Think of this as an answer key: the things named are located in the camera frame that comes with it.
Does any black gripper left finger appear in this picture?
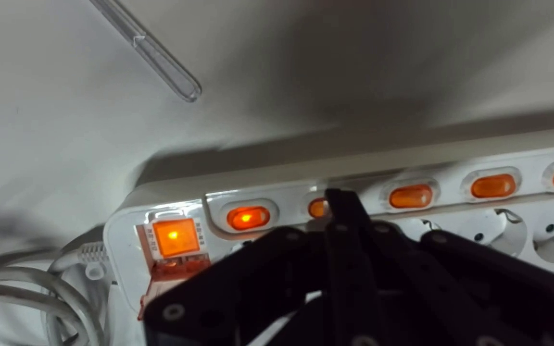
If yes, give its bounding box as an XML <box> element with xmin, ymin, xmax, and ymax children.
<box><xmin>142</xmin><ymin>187</ymin><xmax>352</xmax><ymax>346</ymax></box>

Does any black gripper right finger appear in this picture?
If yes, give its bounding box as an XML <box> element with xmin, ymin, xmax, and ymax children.
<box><xmin>346</xmin><ymin>189</ymin><xmax>554</xmax><ymax>346</ymax></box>

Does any orange oval rocker switch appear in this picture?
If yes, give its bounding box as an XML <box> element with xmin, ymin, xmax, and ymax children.
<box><xmin>225</xmin><ymin>204</ymin><xmax>273</xmax><ymax>233</ymax></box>
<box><xmin>306</xmin><ymin>196</ymin><xmax>333</xmax><ymax>221</ymax></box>
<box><xmin>386</xmin><ymin>183</ymin><xmax>435</xmax><ymax>212</ymax></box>
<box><xmin>469</xmin><ymin>171</ymin><xmax>519</xmax><ymax>200</ymax></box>

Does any white multi-socket power strip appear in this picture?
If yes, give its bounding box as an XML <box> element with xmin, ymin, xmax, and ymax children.
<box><xmin>102</xmin><ymin>123</ymin><xmax>554</xmax><ymax>346</ymax></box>

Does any square orange main switch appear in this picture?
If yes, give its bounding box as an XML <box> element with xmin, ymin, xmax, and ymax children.
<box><xmin>150</xmin><ymin>217</ymin><xmax>204</xmax><ymax>262</ymax></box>

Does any white power cable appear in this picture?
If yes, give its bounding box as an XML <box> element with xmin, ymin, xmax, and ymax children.
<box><xmin>0</xmin><ymin>241</ymin><xmax>109</xmax><ymax>346</ymax></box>

